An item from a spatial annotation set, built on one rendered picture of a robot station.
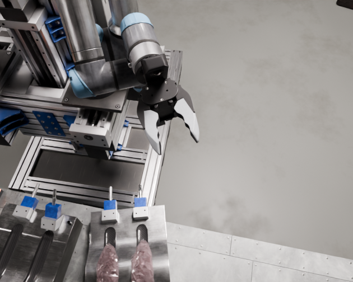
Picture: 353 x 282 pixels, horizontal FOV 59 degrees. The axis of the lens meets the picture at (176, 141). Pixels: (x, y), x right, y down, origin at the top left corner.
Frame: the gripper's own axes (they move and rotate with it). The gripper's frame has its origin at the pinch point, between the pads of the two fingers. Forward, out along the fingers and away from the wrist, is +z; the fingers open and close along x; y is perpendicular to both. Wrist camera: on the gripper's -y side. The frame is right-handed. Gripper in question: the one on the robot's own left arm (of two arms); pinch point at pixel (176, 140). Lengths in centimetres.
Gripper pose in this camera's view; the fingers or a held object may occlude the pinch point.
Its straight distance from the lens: 56.0
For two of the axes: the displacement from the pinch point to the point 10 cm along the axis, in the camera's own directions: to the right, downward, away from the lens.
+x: -9.5, 3.2, -0.3
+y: 1.3, 4.7, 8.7
